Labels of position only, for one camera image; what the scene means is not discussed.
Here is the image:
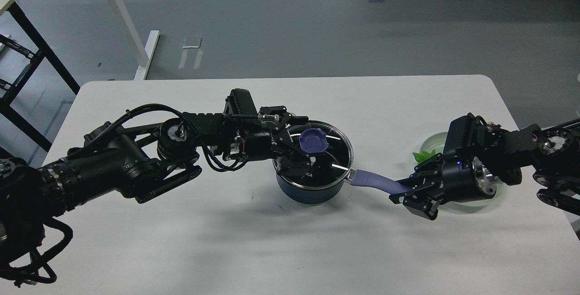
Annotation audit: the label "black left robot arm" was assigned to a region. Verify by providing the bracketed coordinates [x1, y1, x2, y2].
[0, 88, 328, 286]

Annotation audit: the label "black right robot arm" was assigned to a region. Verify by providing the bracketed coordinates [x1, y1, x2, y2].
[389, 113, 580, 220]

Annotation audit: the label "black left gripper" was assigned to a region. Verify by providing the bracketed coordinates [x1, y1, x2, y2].
[233, 106, 316, 178]

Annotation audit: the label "black metal rack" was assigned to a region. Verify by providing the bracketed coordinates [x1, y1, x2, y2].
[0, 0, 80, 152]

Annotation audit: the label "dark blue saucepan purple handle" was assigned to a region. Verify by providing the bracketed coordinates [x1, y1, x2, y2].
[275, 123, 415, 206]

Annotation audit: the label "glass pot lid purple knob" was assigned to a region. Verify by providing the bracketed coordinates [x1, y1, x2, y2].
[275, 121, 354, 189]

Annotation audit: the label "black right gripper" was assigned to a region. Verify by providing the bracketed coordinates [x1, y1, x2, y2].
[389, 155, 497, 221]

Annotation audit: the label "clear glass plate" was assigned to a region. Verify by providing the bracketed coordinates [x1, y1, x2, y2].
[420, 132, 506, 214]

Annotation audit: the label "orange toy carrot green leaves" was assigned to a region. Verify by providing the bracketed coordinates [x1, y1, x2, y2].
[412, 149, 441, 164]

